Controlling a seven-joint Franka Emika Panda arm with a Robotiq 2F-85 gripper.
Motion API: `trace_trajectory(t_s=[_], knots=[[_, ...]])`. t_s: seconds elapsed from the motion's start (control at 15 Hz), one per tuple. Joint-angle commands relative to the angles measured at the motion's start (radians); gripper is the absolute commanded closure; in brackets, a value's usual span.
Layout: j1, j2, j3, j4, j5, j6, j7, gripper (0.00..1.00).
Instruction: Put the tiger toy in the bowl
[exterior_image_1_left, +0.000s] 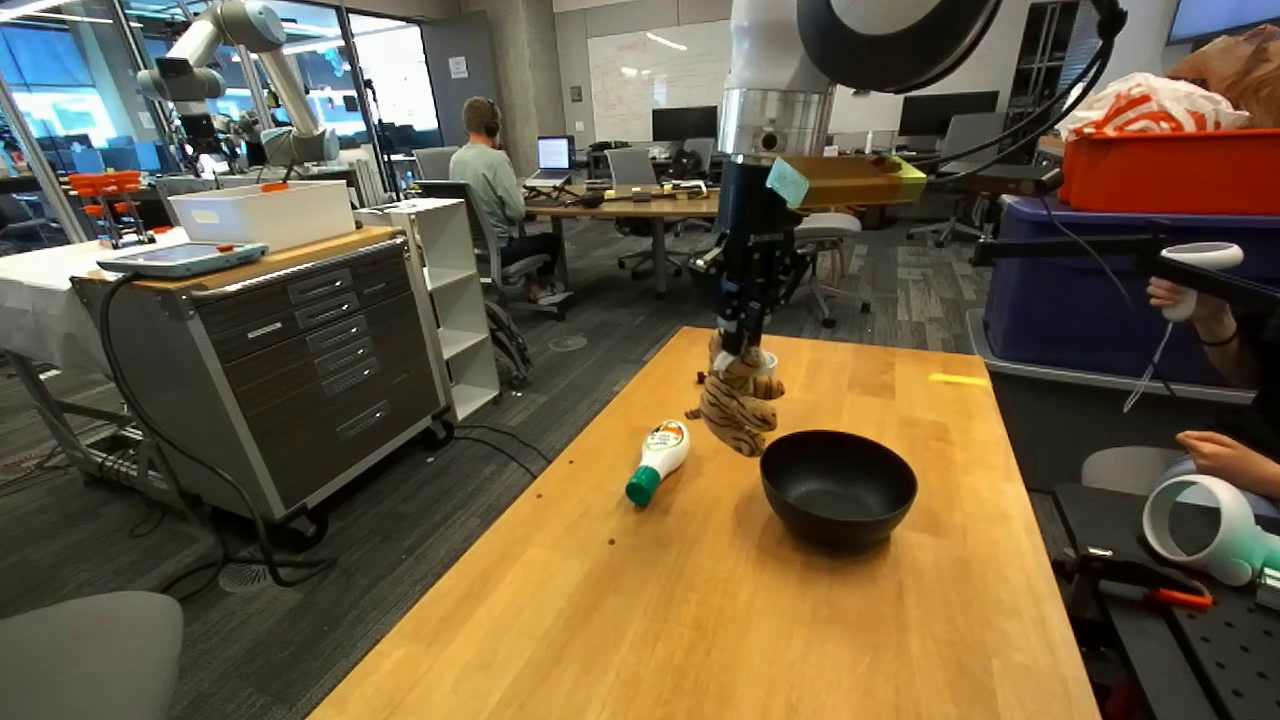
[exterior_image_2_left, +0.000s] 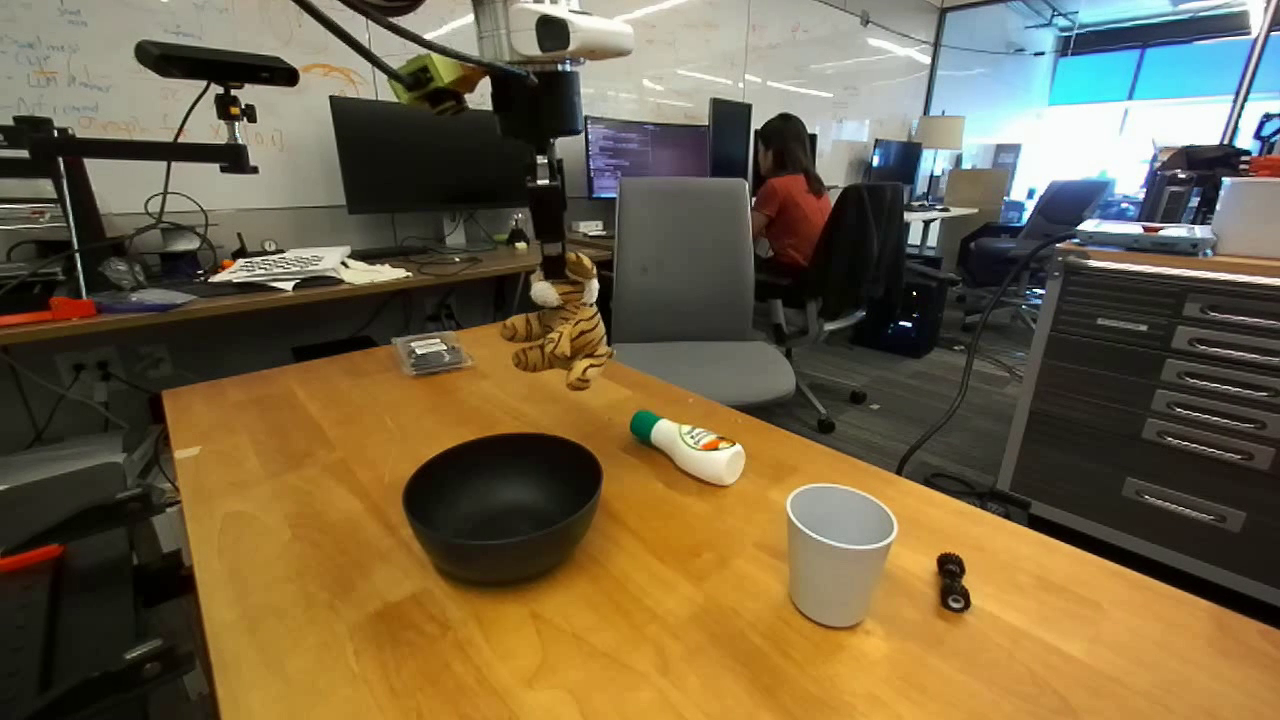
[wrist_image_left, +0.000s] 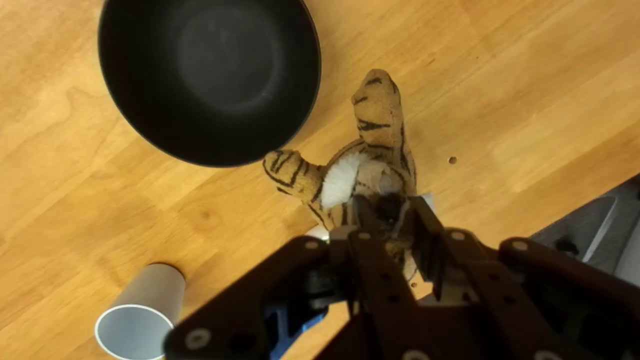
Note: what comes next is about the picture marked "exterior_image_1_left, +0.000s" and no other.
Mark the open laptop lit screen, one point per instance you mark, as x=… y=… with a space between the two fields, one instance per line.
x=555 y=153

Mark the white round stool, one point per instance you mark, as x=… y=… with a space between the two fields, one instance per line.
x=828 y=235

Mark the white round dish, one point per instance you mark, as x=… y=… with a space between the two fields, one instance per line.
x=1127 y=471

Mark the teal paper tag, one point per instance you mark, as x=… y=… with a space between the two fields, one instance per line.
x=789 y=182

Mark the orange white cloth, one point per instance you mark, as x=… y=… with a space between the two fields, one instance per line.
x=1145 y=107

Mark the white bottle with green cap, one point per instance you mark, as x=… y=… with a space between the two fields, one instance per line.
x=662 y=459

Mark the grey flat laptop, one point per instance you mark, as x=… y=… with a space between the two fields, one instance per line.
x=183 y=259

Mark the white box on cabinet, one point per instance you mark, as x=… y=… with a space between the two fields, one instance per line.
x=264 y=214

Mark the white shelf unit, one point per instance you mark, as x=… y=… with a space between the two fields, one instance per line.
x=463 y=307

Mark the white covered table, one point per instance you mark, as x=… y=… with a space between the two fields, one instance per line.
x=54 y=303

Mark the operator right hand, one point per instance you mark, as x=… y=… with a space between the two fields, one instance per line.
x=1197 y=317

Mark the black perforated breadboard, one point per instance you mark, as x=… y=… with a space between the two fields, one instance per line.
x=1203 y=654

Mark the dark swivel chair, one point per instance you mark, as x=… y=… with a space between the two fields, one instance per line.
x=523 y=272

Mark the person in green shirt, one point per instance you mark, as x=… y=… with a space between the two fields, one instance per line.
x=491 y=184

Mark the blue plastic bin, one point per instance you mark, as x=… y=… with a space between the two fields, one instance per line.
x=1093 y=303

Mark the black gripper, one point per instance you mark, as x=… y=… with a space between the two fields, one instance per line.
x=744 y=247

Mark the brown crumpled bag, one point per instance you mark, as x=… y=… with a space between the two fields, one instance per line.
x=1241 y=72

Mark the orange plastic bin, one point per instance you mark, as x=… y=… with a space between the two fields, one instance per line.
x=1172 y=172

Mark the wooden office desk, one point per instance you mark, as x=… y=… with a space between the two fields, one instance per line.
x=627 y=209

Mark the operator left hand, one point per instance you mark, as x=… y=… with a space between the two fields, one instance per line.
x=1223 y=459

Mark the grey background robot arm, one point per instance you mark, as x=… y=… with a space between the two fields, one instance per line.
x=260 y=52

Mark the yellow tape strip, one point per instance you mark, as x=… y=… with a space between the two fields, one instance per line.
x=960 y=381

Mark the striped tiger plush toy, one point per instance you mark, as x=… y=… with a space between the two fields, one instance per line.
x=742 y=406

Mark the white handheld controller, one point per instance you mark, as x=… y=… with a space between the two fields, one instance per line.
x=1203 y=254

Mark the grey fabric office chair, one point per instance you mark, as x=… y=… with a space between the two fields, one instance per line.
x=81 y=661

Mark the wall whiteboard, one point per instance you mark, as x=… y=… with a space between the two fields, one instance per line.
x=662 y=72

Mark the grey drawer cabinet wood top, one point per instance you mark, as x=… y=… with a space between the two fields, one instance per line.
x=283 y=366

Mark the black bowl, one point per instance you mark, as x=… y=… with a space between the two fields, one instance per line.
x=837 y=494

